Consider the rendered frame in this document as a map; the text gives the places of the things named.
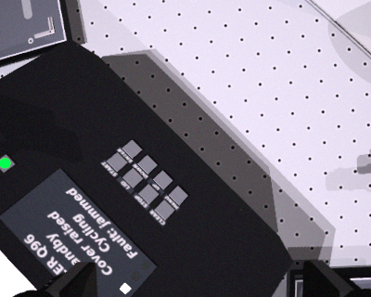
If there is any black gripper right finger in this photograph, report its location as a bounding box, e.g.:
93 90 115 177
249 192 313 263
302 260 371 297

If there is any grey perforated base plate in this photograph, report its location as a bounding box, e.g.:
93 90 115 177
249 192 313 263
65 0 371 297

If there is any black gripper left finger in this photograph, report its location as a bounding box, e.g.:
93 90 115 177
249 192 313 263
12 262 97 297

